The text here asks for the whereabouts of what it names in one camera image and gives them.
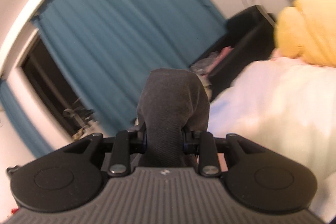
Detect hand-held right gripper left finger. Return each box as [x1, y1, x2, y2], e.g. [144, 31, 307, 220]
[64, 130, 148, 177]

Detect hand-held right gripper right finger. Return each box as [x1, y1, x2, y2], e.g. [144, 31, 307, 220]
[182, 131, 266, 177]

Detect black drawstring pants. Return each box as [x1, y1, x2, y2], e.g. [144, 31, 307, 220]
[135, 68, 211, 169]

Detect beige rag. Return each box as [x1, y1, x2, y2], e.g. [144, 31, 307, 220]
[72, 126, 93, 141]

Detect garment steamer stand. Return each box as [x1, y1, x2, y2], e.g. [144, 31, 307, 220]
[62, 100, 97, 133]

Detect clear plastic bag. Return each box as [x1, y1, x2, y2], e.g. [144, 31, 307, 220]
[190, 50, 220, 74]

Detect white floral bed sheet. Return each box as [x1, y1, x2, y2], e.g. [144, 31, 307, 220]
[207, 56, 336, 216]

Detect black sofa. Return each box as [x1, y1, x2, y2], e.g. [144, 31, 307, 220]
[188, 5, 277, 95]

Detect dark window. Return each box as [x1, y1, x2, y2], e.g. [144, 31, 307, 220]
[19, 35, 98, 138]

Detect wide blue curtain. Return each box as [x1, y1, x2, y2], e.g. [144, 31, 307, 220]
[31, 0, 228, 133]

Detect narrow blue curtain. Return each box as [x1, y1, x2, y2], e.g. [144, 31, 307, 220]
[0, 79, 53, 159]

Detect white charger cable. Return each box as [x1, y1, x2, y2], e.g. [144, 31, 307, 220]
[240, 0, 277, 28]

